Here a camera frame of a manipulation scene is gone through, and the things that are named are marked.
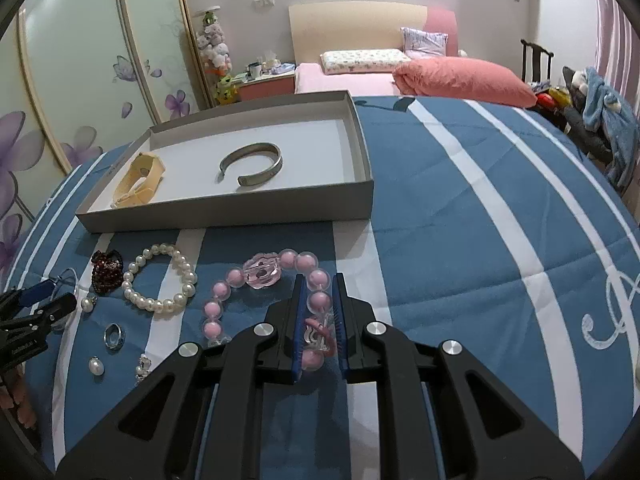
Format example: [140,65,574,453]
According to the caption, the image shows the pink bed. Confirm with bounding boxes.
[294,62,416,97]

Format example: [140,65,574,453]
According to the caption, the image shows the thin silver hoop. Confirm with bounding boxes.
[50,267,82,295]

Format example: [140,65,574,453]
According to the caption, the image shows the dark red bead bracelet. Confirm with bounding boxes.
[91,249,125,295]

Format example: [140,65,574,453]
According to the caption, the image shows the purple patterned pillow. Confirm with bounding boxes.
[401,27,448,57]

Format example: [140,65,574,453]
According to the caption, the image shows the blue plush garment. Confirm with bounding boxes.
[580,66,640,192]

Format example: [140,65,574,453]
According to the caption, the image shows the cream pink headboard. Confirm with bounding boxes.
[289,1,458,66]

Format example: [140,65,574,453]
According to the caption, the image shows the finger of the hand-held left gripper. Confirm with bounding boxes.
[35,293,78,333]
[17,281,55,307]

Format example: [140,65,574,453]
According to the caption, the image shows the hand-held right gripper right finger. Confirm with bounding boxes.
[334,274,585,480]

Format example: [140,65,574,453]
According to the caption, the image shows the floral sliding door wardrobe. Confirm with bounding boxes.
[0,0,213,276]

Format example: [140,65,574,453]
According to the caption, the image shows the white pearl bracelet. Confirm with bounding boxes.
[121,243,198,317]

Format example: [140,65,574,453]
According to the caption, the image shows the hanging stuffed toys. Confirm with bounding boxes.
[196,7,238,106]

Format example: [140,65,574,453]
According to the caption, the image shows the pink bead bracelet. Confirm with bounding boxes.
[202,248,341,373]

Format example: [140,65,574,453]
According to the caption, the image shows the pink cream nightstand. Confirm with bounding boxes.
[235,67,297,104]

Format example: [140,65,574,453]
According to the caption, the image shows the dark wooden chair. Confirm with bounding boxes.
[520,39,555,85]

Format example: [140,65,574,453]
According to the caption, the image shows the folded pink quilt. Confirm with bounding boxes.
[392,56,538,108]

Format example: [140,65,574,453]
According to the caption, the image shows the yellow bracelet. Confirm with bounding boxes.
[111,152,166,208]

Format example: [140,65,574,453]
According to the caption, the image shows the white patterned pillow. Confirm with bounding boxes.
[320,49,413,76]

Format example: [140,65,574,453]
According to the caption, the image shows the silver cuff bangle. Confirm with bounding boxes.
[218,142,284,188]

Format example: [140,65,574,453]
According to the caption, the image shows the colourful toy pile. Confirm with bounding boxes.
[532,85,572,111]

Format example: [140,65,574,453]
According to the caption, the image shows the pink curtain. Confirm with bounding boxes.
[592,0,640,91]

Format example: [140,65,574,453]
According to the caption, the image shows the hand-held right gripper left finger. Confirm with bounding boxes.
[55,274,307,480]

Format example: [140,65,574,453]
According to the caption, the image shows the grey cardboard box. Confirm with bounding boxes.
[75,91,375,234]

